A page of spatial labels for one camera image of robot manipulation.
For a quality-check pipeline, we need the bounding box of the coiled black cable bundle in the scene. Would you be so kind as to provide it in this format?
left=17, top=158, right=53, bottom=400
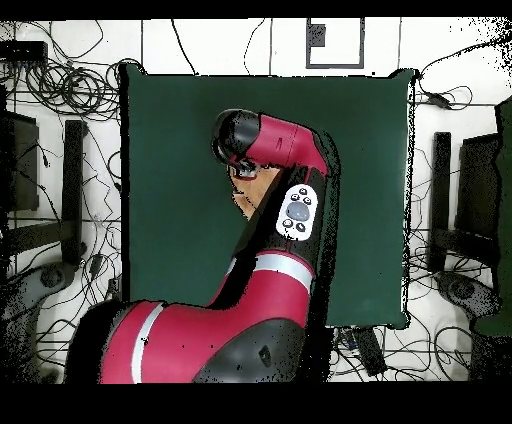
left=23, top=57, right=121, bottom=121

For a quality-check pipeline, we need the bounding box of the black flat box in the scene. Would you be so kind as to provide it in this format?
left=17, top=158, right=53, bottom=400
left=0, top=40, right=48, bottom=61

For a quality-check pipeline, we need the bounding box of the long black power adapter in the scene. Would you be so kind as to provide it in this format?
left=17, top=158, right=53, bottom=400
left=424, top=91, right=454, bottom=110

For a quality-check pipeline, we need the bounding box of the grey leg with round knob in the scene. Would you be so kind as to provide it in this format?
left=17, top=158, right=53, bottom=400
left=434, top=271, right=501, bottom=321
left=0, top=261, right=77, bottom=333

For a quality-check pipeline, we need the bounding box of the tan terry towel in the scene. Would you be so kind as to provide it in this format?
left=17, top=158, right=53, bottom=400
left=230, top=165, right=282, bottom=222

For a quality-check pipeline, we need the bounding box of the black stand base bar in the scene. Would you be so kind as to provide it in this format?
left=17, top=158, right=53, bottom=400
left=426, top=131, right=499, bottom=274
left=7, top=119, right=88, bottom=268

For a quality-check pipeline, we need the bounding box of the wide black power strip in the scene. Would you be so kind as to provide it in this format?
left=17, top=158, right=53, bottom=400
left=353, top=327, right=388, bottom=377

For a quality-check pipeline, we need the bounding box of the dark square box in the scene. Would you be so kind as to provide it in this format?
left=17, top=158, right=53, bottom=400
left=0, top=110, right=40, bottom=213
left=454, top=133, right=502, bottom=241

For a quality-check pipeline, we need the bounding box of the dark green table cloth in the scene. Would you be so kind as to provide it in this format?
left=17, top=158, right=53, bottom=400
left=119, top=63, right=416, bottom=332

